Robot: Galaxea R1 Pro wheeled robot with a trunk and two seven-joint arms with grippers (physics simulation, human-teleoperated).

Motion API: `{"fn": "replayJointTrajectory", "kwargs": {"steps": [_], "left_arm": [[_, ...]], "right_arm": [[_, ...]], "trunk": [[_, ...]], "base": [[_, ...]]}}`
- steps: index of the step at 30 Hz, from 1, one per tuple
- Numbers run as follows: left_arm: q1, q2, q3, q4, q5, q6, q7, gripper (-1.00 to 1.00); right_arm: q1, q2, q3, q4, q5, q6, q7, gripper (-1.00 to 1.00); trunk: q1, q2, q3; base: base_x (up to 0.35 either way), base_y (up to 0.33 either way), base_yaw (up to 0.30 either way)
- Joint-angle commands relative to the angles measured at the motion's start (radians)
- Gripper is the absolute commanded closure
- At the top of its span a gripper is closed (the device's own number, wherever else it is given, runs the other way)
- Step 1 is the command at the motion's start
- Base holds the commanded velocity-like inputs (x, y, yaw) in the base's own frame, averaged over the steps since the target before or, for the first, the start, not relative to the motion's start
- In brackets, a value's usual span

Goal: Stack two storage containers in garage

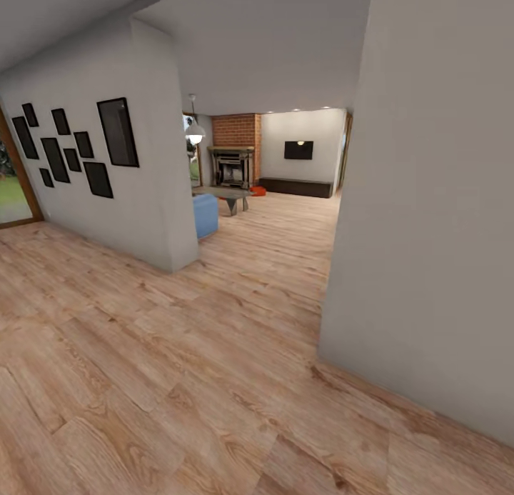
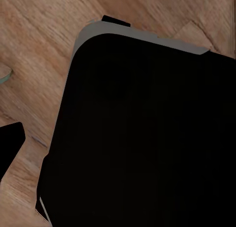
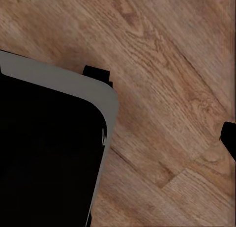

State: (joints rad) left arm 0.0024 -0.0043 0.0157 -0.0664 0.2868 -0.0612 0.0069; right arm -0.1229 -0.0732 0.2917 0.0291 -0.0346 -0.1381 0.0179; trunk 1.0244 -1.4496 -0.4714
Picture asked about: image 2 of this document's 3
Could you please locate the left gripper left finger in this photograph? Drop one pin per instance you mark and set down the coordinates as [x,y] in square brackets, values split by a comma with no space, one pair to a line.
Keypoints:
[12,137]

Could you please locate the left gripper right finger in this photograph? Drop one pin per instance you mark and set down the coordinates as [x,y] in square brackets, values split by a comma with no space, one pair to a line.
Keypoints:
[228,137]

